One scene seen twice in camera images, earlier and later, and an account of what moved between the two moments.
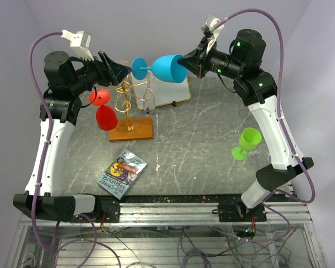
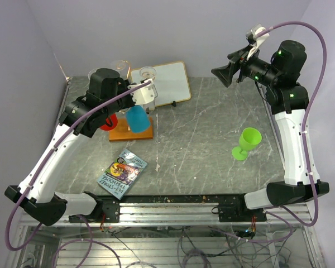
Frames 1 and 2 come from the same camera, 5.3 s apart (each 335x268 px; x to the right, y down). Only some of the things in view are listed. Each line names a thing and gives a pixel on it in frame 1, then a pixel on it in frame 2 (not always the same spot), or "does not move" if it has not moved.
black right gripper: (191, 61) → (225, 72)
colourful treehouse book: (119, 177) does not move
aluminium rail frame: (173, 231) does not move
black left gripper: (109, 71) → (131, 103)
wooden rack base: (131, 129) does not move
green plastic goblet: (249, 139) does not move
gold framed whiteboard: (164, 92) does not move
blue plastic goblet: (165, 67) → (138, 119)
